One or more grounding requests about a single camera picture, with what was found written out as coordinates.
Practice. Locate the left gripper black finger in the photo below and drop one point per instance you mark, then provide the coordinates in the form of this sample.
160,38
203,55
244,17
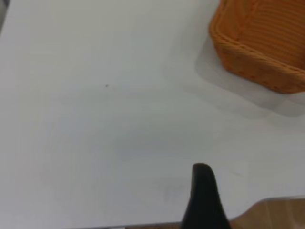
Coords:
205,202

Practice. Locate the orange woven wicker basket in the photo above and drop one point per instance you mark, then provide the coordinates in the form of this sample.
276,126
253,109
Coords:
250,35

